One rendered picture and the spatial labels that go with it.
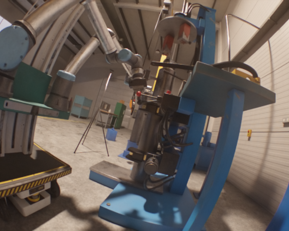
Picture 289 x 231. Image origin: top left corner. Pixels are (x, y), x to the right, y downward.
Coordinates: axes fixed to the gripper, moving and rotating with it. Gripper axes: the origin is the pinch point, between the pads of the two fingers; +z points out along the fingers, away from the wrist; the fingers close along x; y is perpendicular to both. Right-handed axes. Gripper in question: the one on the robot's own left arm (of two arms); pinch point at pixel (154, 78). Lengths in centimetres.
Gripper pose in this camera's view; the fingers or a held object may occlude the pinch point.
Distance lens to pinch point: 155.0
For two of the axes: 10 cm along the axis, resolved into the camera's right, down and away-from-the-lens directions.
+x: -2.6, 9.6, -0.7
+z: 9.3, 2.7, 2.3
